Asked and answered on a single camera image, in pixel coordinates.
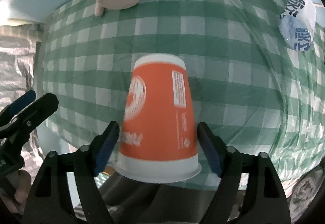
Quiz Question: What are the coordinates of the orange paper cup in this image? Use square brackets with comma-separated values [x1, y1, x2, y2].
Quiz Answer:
[115, 54, 202, 183]

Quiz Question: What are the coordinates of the person's left hand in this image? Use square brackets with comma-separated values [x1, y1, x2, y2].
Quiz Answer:
[1, 170, 31, 215]

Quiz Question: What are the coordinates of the silver foil curtain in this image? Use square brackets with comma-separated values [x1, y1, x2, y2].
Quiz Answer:
[0, 23, 45, 179]

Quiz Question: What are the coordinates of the green checkered tablecloth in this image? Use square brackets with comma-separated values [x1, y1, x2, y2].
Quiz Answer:
[42, 0, 324, 181]

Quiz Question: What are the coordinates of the clear plastic water bottle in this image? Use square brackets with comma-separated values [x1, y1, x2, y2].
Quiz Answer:
[279, 0, 317, 52]

